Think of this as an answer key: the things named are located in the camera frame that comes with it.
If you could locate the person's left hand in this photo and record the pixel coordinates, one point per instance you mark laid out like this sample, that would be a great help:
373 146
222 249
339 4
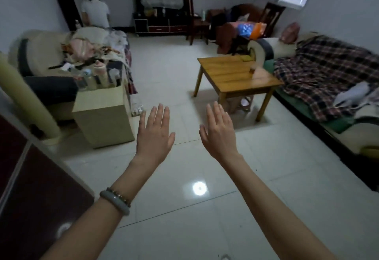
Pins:
154 141

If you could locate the person's right hand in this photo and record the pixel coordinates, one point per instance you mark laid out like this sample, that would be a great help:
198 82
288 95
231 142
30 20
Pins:
220 138

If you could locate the clear plastic cup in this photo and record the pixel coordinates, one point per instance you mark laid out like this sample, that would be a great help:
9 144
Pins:
253 68

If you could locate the dark red refrigerator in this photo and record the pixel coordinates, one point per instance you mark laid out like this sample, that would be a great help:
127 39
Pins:
38 194

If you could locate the person's left forearm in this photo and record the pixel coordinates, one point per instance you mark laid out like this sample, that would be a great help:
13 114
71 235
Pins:
97 224

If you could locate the person's right forearm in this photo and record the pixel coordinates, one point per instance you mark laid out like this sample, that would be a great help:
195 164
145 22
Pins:
281 218

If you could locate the white power strip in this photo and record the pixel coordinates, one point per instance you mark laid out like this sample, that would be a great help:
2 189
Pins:
138 111

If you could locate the pink stool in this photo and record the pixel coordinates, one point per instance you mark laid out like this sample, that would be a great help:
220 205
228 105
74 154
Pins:
241 104

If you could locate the beige cube cabinet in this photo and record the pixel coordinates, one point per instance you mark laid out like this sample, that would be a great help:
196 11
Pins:
103 120

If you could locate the wooden table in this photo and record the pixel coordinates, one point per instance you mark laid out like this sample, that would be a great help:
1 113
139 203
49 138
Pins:
237 76

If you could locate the pale jade bangle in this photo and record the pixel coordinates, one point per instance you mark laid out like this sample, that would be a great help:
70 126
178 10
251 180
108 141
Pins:
115 203

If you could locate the yellow cloth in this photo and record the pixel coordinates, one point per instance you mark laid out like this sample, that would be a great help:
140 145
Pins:
246 58

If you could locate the green sofa cover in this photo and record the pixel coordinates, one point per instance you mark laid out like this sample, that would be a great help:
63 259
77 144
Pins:
299 105

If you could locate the pink lid bottle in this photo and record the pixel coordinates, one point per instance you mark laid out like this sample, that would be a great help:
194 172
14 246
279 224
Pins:
100 73

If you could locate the blue lid bottle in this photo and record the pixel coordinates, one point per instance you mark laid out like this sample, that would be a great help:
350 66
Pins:
89 80

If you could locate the water bottle orange label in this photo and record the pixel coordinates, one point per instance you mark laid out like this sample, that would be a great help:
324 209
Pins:
80 83

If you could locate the table with pink cover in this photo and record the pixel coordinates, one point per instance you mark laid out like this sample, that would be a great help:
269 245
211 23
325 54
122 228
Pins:
226 37

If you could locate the blue plastic bag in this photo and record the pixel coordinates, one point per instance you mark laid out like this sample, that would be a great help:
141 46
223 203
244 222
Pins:
245 30

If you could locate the dark wooden chair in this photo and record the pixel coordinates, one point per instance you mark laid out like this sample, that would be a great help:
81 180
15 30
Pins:
272 17
197 26

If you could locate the orange plastic bag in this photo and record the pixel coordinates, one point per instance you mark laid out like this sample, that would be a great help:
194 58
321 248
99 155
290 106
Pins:
260 30

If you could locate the dark television stand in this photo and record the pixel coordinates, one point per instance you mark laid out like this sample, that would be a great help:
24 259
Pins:
160 23

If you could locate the brown armchair with clothes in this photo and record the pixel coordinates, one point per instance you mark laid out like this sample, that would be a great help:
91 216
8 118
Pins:
225 14

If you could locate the pink backpack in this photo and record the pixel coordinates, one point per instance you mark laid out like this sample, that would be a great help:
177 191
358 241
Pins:
290 33

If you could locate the plaid blanket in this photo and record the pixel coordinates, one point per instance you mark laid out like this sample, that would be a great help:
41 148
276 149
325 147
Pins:
325 67

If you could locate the cream sofa with green cover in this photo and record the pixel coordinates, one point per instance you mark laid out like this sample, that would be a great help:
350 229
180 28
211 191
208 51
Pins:
355 138

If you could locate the cream tower fan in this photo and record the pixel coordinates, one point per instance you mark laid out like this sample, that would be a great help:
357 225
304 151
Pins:
26 97

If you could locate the white garment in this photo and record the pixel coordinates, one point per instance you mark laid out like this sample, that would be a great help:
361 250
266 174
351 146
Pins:
352 94

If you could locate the small clear bottle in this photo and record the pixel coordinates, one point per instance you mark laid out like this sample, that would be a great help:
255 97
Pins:
77 24

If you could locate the cream sofa dark armrest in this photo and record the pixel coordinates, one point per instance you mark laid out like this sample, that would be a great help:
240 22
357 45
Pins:
35 49

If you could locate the dark door frame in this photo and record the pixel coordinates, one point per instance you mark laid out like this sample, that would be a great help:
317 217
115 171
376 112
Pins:
66 2

